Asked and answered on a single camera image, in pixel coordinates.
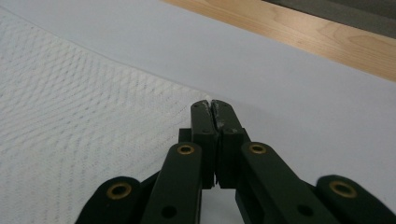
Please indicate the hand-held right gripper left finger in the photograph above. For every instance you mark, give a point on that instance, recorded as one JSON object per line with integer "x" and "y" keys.
{"x": 204, "y": 137}

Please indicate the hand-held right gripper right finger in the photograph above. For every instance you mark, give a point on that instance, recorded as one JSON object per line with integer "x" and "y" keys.
{"x": 229, "y": 140}

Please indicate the white cloth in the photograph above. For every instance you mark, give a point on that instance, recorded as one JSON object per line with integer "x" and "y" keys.
{"x": 77, "y": 109}

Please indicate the white table mat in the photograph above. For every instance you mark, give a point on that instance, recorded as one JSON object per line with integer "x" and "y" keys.
{"x": 280, "y": 93}

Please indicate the wooden table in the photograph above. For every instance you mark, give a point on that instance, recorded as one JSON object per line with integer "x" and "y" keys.
{"x": 311, "y": 34}

